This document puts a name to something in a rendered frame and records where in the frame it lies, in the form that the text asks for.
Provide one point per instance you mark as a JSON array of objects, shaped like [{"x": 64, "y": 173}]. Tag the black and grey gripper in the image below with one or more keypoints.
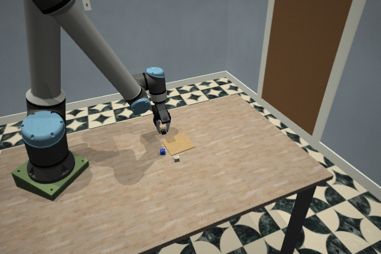
[{"x": 156, "y": 118}]

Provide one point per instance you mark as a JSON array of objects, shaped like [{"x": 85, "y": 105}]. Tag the tan square mat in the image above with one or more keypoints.
[{"x": 178, "y": 143}]

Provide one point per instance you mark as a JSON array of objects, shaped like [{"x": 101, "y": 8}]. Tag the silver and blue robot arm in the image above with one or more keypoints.
[{"x": 44, "y": 129}]

